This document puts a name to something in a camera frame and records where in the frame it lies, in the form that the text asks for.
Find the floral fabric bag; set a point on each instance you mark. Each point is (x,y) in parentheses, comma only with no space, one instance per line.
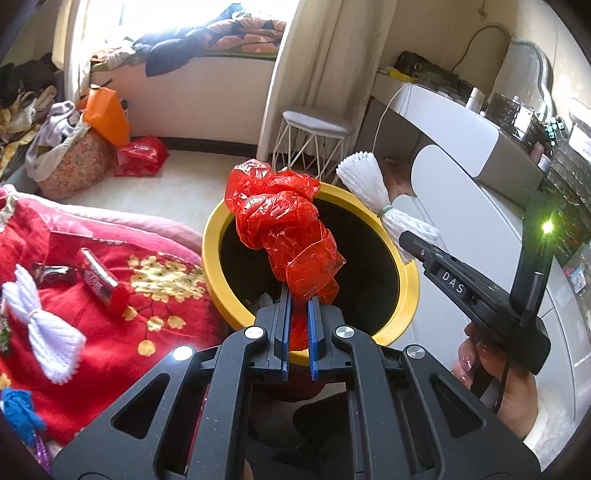
(78,161)

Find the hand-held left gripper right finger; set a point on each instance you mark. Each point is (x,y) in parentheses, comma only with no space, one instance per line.
(313,332)

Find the white bottle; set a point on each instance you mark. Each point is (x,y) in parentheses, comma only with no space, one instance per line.
(475,99)

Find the red floral blanket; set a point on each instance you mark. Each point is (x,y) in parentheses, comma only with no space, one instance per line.
(60,244)

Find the rack of cosmetics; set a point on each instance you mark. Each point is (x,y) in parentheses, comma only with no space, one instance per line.
(568,184)

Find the person's right hand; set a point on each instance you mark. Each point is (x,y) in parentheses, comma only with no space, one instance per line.
(517,397)

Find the clear cosmetics organizer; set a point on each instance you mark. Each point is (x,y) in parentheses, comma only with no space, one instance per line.
(512,115)

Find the white foam fruit net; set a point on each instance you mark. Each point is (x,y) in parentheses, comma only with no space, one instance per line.
(46,332)
(364,180)

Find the pale grey garment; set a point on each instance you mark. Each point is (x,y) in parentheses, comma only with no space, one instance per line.
(51,134)

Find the white scalloped drawer cabinet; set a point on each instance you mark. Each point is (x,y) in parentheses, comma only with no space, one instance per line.
(471,217)

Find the yellow box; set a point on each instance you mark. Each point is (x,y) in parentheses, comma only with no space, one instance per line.
(392,72)

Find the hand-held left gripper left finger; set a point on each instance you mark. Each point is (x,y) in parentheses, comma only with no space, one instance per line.
(287,341)

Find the red snack wrapper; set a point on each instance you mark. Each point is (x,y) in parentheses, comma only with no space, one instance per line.
(99,277)

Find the scalloped vanity mirror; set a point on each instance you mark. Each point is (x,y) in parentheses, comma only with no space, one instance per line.
(526,78)

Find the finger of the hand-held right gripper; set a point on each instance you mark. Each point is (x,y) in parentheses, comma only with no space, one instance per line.
(418,247)

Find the narrow cream curtain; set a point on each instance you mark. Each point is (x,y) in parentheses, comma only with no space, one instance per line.
(87,46)

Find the dark olive bag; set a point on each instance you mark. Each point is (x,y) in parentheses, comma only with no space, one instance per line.
(425,69)

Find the yellow rimmed round bin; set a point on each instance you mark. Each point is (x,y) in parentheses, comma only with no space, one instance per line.
(369,286)

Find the pile of clothes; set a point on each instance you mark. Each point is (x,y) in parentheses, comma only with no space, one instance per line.
(23,92)

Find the orange paper bag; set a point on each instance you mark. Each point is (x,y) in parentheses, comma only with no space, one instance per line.
(108,115)

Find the blue crocheted yarn piece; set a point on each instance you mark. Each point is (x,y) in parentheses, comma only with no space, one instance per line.
(18,410)

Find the purple foil wrapper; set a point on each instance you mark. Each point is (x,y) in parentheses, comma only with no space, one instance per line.
(42,454)

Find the orange patterned blanket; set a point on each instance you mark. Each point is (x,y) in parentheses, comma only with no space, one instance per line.
(249,32)

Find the dark snack wrapper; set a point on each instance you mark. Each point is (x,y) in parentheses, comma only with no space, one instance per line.
(57,275)

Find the person's right forearm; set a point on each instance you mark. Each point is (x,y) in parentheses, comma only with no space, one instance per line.
(533,429)

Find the white vanity desk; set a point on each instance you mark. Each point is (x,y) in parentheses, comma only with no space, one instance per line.
(452,129)

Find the red plastic bag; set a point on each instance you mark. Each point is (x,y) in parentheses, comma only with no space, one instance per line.
(277,217)

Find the pale crumpled garment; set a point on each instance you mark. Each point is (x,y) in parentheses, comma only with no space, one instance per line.
(113,57)

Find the wide cream curtain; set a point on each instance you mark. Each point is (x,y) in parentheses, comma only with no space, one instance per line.
(323,55)

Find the dark blue jacket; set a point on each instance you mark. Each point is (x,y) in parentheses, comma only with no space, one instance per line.
(171,50)

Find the red printed shopping bag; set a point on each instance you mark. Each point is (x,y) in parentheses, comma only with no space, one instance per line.
(141,154)

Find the white window seat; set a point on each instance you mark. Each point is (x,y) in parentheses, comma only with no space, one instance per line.
(207,101)

